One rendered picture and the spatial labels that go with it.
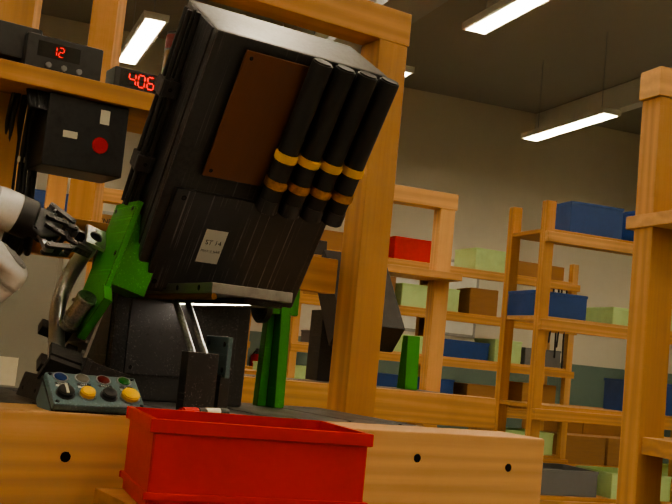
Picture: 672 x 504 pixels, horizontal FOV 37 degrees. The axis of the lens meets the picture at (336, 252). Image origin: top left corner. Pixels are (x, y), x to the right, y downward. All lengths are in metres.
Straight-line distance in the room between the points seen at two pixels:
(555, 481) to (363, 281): 4.58
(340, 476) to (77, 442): 0.42
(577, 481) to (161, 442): 5.87
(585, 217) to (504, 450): 5.13
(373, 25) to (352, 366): 0.87
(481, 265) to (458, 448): 8.15
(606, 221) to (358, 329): 4.78
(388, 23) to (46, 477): 1.56
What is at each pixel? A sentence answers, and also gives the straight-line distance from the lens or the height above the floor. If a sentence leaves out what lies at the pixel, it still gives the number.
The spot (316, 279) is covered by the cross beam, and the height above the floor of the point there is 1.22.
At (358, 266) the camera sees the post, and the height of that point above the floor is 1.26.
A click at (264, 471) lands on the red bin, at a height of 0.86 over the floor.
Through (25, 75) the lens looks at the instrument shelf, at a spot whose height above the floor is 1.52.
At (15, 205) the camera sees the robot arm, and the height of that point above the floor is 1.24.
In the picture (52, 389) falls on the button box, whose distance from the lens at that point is 1.63.
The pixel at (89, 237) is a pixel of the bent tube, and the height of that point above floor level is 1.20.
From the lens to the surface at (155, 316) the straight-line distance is 2.08.
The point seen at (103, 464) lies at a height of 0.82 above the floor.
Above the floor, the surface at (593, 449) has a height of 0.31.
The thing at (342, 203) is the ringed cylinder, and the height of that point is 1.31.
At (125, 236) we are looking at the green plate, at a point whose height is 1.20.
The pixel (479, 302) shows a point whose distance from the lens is 10.11.
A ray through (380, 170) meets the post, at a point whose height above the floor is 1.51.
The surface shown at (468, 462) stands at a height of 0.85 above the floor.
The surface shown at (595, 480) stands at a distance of 7.19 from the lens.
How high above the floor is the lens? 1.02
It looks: 6 degrees up
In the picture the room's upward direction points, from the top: 6 degrees clockwise
